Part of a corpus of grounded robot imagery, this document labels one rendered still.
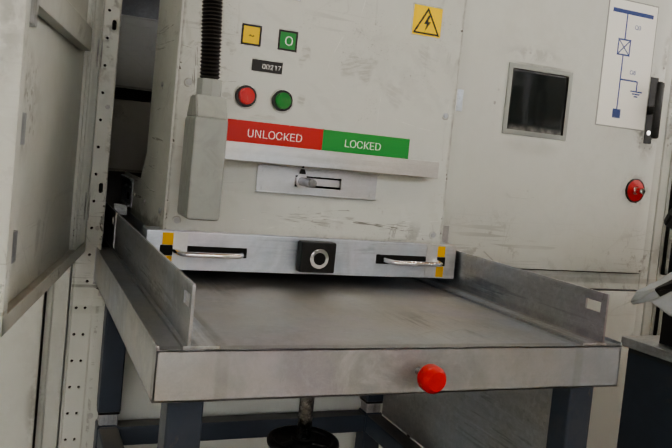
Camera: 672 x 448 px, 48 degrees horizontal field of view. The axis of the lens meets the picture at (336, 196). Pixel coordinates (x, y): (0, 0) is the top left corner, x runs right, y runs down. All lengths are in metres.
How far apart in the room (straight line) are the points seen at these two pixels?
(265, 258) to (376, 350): 0.37
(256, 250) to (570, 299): 0.48
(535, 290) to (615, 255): 0.82
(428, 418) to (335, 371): 0.63
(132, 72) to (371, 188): 0.99
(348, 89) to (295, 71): 0.10
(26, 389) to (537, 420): 0.89
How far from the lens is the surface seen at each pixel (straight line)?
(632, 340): 1.67
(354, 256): 1.25
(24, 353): 1.48
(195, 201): 1.06
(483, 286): 1.29
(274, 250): 1.20
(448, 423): 1.42
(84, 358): 1.51
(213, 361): 0.82
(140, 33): 2.09
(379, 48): 1.27
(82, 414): 1.54
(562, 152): 1.84
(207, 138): 1.06
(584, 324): 1.10
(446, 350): 0.93
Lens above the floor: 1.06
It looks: 3 degrees down
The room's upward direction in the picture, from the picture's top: 6 degrees clockwise
